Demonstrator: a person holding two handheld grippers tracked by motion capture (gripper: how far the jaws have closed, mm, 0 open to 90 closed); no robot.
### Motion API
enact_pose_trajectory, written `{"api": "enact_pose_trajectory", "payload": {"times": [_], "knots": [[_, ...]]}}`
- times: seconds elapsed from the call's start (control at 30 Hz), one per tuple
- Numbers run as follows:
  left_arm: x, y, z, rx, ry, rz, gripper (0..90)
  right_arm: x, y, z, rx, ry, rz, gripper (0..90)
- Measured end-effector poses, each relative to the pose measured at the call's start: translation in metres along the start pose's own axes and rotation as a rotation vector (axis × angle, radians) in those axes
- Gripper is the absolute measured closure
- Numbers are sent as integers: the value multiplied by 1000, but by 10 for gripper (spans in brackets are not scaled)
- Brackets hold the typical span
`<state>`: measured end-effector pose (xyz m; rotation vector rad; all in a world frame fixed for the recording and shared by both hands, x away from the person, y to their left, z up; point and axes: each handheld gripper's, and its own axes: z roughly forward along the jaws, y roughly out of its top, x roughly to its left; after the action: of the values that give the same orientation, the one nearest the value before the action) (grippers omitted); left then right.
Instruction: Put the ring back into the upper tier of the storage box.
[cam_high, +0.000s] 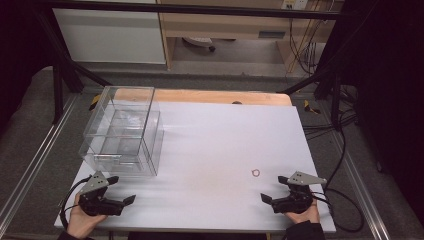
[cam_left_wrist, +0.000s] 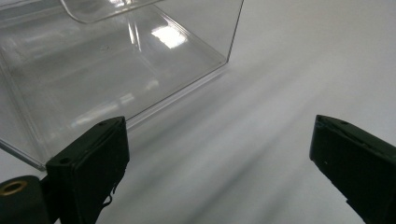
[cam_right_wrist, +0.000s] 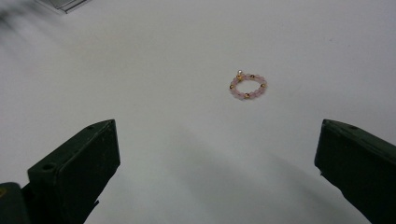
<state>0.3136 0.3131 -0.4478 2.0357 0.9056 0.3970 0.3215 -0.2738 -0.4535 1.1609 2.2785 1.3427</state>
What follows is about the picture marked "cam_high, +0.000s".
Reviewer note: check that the yellow black clamp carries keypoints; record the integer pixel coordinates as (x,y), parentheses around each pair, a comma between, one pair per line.
(311,108)
(95,101)

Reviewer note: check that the person's left hand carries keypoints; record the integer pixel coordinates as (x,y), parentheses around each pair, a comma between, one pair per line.
(80,223)

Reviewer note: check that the person's right hand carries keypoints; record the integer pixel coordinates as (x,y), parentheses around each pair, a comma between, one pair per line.
(306,216)

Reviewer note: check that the black metal stand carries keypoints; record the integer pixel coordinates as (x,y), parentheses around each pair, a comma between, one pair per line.
(58,90)
(335,96)

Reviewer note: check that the clear plastic drawer box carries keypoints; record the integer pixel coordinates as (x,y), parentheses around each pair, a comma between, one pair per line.
(125,133)

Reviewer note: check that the white table cover sheet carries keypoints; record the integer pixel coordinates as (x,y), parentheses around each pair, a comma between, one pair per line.
(216,150)

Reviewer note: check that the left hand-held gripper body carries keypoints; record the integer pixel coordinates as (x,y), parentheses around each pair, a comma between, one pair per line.
(95,200)

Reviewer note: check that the black curtain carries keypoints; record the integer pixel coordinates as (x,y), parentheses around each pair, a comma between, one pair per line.
(390,83)

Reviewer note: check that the white cabinet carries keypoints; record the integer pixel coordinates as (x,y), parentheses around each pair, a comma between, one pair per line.
(110,36)

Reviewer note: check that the black metal frame crossbar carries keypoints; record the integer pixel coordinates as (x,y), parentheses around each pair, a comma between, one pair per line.
(200,10)

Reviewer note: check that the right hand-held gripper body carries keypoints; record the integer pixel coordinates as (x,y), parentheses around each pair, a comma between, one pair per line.
(296,201)

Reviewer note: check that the aluminium rail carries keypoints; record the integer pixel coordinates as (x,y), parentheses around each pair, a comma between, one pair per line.
(366,200)
(37,156)

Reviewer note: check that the office chair base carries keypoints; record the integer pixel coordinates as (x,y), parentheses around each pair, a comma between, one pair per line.
(198,41)

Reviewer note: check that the white wall power outlet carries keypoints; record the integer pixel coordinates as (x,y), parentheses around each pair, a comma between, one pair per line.
(295,4)

